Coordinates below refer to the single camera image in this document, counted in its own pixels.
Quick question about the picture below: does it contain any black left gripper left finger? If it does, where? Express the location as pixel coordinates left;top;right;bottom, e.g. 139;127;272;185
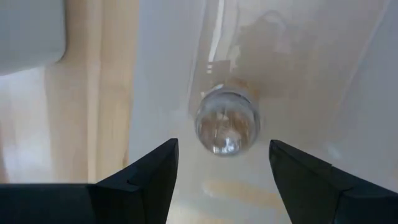
0;138;180;224

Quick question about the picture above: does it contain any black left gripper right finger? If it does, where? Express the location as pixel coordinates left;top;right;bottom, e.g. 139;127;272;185
269;139;398;224

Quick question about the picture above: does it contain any glass spice jar cork stopper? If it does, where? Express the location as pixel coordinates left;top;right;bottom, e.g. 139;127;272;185
194;83;261;157

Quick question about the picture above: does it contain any clear plastic bin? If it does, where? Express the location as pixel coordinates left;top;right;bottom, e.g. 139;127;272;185
129;0;398;224

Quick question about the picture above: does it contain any white plastic bin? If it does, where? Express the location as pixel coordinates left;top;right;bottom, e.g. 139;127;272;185
0;0;67;77

